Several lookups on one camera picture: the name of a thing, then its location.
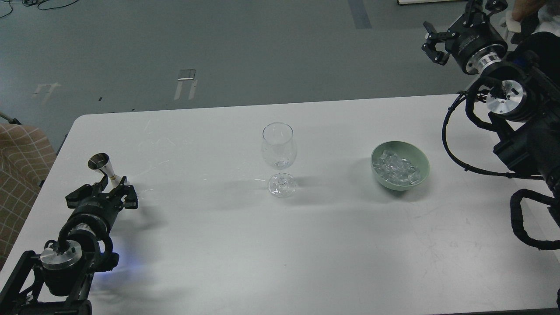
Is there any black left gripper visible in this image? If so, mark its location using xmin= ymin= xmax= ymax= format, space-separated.
xmin=66 ymin=177 xmax=139 ymax=237

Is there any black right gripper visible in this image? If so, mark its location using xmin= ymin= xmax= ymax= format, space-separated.
xmin=422 ymin=0 xmax=508 ymax=74

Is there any steel double jigger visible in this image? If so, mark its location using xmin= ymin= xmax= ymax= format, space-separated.
xmin=87 ymin=152 xmax=122 ymax=188

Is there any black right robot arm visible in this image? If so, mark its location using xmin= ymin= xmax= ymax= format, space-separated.
xmin=422 ymin=0 xmax=560 ymax=250

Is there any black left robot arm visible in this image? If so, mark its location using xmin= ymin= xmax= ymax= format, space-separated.
xmin=1 ymin=175 xmax=138 ymax=315

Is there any pile of ice cubes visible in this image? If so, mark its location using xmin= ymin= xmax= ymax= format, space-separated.
xmin=372 ymin=150 xmax=422 ymax=186

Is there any clear wine glass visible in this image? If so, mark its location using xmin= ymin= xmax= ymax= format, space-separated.
xmin=261 ymin=122 xmax=298 ymax=198

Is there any person in dark clothes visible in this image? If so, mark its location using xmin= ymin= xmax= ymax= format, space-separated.
xmin=508 ymin=0 xmax=560 ymax=61

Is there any green bowl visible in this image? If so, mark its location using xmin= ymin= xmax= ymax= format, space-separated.
xmin=370 ymin=141 xmax=431 ymax=192

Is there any white chair frame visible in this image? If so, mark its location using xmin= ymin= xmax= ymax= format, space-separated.
xmin=499 ymin=10 xmax=522 ymax=34

